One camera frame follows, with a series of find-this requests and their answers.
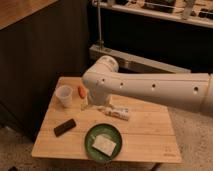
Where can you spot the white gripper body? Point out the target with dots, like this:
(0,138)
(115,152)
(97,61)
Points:
(98,98)

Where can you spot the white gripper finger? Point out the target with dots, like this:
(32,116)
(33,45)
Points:
(84,106)

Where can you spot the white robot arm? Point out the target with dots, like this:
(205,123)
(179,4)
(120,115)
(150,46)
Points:
(187,91)

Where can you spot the small orange carrot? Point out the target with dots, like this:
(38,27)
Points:
(81,92)

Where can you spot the black rectangular block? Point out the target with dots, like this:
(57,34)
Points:
(62,128)

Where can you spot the translucent plastic cup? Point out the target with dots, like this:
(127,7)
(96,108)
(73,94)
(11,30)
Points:
(64,94)

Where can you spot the small wooden table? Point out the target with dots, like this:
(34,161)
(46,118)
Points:
(147,136)

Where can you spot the green round plate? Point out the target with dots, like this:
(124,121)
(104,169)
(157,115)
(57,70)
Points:
(108,131)

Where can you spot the white sponge on plate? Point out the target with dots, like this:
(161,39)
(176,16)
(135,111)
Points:
(104,145)

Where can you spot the vertical metal pole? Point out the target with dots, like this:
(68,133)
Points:
(100,41)

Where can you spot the dark wooden cabinet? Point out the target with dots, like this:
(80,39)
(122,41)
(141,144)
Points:
(34,53)

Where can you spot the cluttered background shelf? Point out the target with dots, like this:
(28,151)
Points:
(193,12)

